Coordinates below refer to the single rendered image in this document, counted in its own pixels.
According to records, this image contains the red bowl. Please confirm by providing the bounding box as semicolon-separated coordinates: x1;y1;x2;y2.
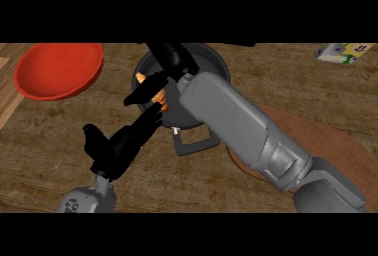
12;42;106;102

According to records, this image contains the orange croissant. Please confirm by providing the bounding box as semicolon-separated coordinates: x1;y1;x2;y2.
134;71;171;113

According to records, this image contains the dark grey pot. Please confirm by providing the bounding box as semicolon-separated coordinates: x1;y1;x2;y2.
130;42;232;158

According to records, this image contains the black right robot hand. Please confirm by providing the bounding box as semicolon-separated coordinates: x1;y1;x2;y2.
122;42;201;107

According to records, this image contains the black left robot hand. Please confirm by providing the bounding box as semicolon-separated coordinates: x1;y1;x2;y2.
81;102;165;182

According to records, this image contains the brown round cutting board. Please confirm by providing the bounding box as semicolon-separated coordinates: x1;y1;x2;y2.
224;103;378;214

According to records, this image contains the pale printed carton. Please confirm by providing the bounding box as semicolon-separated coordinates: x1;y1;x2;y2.
314;42;378;66

